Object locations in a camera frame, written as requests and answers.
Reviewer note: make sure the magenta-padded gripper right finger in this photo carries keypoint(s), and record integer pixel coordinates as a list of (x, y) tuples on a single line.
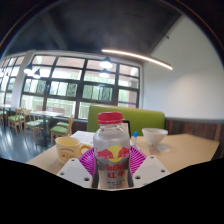
[(151, 168)]

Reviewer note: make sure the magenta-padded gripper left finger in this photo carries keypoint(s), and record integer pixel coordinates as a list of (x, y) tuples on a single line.
[(75, 170)]

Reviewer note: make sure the red-capped clear drink bottle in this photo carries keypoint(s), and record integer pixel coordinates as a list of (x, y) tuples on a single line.
[(111, 140)]

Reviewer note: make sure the pale yellow mug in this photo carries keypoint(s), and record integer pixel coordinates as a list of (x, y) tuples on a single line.
[(67, 148)]

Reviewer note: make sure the white bowl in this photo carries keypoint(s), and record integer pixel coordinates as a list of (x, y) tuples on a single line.
[(154, 135)]

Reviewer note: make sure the white paper sheet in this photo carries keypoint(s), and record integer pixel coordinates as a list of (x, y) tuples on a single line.
[(83, 137)]

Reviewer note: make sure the small blue-capped white bottle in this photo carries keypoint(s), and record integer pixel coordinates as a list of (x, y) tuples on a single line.
[(135, 138)]

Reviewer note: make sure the green upholstered bench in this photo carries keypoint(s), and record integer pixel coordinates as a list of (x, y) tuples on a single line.
[(146, 118)]

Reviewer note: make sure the group of green-seated wooden chairs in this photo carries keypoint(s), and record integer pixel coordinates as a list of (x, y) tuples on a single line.
[(33, 124)]

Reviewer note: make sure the light wooden dining table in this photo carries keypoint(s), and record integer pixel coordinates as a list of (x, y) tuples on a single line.
[(46, 113)]

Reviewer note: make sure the black-framed grid window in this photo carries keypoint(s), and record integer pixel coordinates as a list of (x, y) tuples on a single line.
[(66, 88)]

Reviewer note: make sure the group of pendant lamps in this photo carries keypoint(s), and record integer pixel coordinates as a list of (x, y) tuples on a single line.
[(106, 63)]

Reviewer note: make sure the long linear ceiling light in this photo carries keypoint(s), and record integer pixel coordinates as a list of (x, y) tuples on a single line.
[(140, 56)]

